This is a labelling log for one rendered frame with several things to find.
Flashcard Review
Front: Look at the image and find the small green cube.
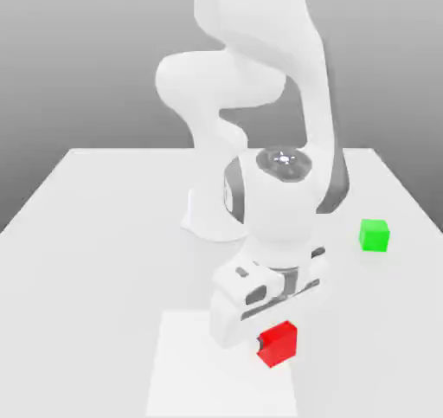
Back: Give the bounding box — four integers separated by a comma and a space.
358, 218, 391, 253

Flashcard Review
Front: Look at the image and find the small red cube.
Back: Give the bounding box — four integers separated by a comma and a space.
255, 319, 299, 369

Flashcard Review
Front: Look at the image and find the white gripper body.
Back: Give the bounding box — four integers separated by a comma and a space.
209, 256, 331, 350

